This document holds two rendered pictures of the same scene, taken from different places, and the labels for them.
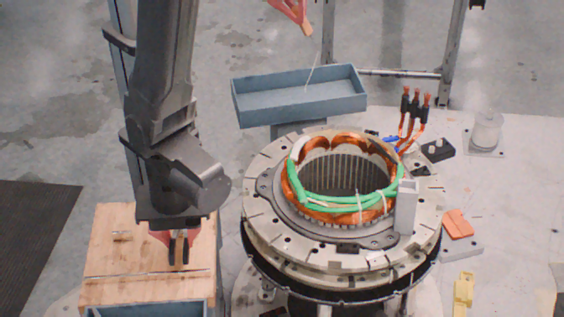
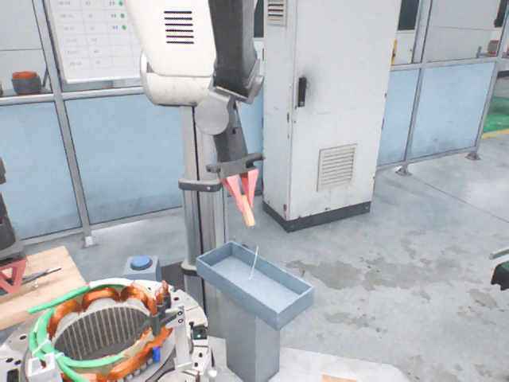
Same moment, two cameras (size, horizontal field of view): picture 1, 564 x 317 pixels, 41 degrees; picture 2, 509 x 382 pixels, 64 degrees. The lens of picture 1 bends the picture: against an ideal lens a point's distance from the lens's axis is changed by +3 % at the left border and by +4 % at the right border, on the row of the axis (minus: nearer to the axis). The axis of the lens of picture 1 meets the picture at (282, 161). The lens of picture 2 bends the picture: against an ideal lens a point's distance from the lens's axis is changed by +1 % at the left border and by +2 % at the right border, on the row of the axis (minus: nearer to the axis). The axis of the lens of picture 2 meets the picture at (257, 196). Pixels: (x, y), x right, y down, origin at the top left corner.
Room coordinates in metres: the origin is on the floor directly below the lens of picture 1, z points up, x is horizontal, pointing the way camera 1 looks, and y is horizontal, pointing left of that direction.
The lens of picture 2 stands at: (0.76, -0.62, 1.58)
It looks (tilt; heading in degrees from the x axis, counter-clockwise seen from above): 26 degrees down; 56
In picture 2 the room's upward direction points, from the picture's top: straight up
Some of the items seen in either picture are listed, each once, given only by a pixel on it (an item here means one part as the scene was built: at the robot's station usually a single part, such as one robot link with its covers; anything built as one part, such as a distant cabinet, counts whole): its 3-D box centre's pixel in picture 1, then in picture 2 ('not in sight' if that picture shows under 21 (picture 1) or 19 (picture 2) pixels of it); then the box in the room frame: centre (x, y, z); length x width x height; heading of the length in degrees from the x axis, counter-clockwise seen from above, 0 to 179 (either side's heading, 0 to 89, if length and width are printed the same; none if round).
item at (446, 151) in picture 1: (420, 156); not in sight; (1.23, -0.31, 0.79); 0.15 x 0.05 x 0.02; 115
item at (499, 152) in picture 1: (487, 127); not in sight; (1.28, -0.46, 0.83); 0.09 x 0.09 x 0.10; 82
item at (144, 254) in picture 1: (153, 252); (25, 286); (0.74, 0.20, 1.05); 0.20 x 0.19 x 0.02; 3
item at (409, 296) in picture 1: (411, 278); not in sight; (0.80, -0.22, 0.91); 0.02 x 0.02 x 0.21
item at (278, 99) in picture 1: (297, 141); (252, 323); (1.14, -0.03, 0.92); 0.25 x 0.11 x 0.28; 101
